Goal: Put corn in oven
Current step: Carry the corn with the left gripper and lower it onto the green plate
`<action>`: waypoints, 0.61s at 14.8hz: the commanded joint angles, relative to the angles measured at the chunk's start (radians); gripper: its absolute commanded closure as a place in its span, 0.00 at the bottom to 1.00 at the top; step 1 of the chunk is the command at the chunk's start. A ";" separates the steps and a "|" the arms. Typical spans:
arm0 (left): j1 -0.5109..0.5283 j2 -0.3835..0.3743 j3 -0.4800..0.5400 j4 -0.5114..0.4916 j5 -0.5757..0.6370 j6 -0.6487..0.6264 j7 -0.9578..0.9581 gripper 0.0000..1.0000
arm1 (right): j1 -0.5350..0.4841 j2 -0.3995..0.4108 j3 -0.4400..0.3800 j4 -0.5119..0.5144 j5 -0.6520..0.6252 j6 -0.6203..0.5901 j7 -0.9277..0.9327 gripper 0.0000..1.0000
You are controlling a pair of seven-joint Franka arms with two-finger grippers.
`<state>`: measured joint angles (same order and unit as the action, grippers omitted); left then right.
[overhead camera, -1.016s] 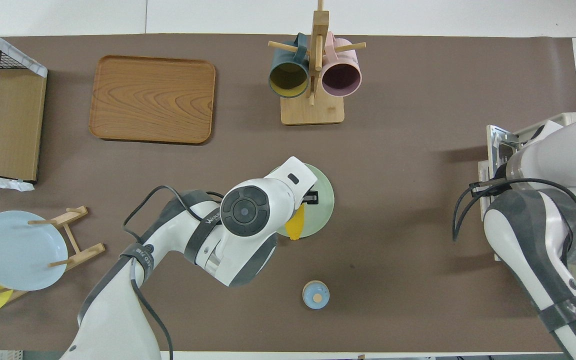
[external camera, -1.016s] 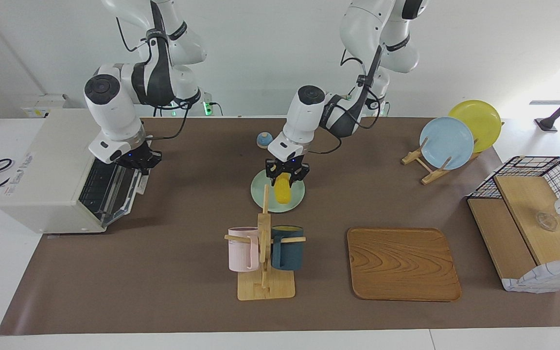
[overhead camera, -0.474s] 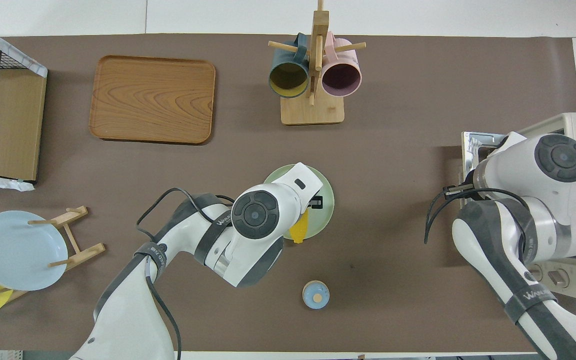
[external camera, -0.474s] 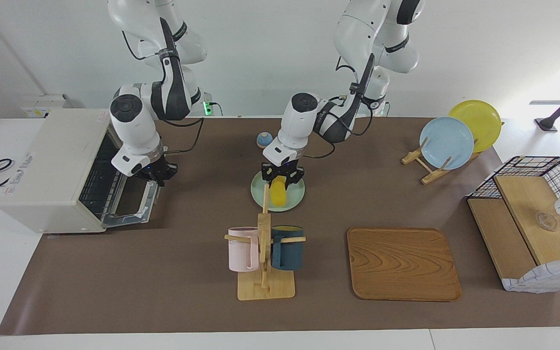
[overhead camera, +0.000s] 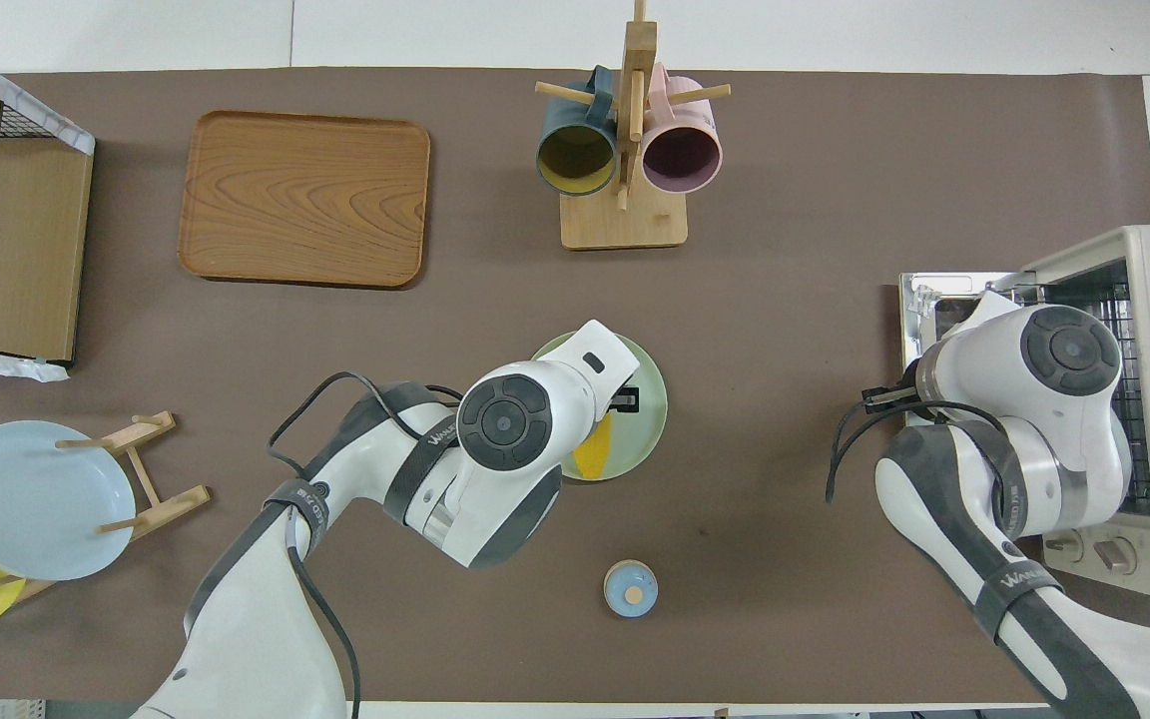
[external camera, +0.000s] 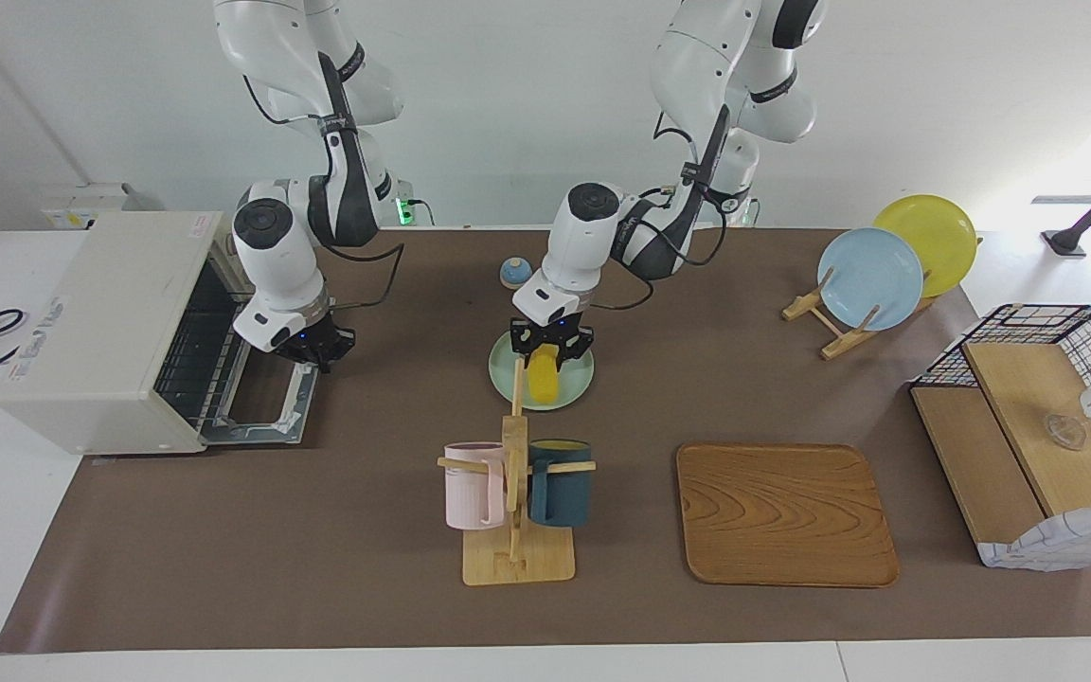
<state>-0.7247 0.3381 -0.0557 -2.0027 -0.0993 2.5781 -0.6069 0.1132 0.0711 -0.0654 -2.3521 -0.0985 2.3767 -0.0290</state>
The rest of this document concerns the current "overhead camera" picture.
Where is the dark teal mug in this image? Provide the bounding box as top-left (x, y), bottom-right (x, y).
top-left (535, 66), bottom-right (620, 198)

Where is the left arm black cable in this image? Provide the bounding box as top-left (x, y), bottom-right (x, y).
top-left (267, 370), bottom-right (466, 719)

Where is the small blue call bell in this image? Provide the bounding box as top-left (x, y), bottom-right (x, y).
top-left (603, 559), bottom-right (660, 619)

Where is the brown table mat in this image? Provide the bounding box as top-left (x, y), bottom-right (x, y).
top-left (0, 66), bottom-right (1150, 704)

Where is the white checked cloth liner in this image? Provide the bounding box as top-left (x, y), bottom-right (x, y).
top-left (0, 38), bottom-right (97, 384)

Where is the brown wooden serving tray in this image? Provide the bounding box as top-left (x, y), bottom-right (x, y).
top-left (178, 109), bottom-right (432, 291)

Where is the wooden mug tree stand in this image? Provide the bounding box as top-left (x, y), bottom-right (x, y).
top-left (535, 0), bottom-right (733, 251)

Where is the yellow corn cob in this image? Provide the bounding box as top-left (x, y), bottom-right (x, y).
top-left (572, 411), bottom-right (615, 481)

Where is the wooden plate rack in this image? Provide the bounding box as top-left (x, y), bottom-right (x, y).
top-left (0, 409), bottom-right (213, 606)

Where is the black wire basket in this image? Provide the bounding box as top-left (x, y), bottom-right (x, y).
top-left (0, 58), bottom-right (77, 151)

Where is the light blue round plate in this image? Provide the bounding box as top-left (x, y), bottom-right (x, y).
top-left (0, 419), bottom-right (138, 583)

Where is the pink mug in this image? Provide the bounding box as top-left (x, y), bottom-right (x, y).
top-left (641, 62), bottom-right (725, 196)

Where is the pale green round plate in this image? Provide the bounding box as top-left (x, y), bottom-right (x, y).
top-left (531, 331), bottom-right (669, 483)

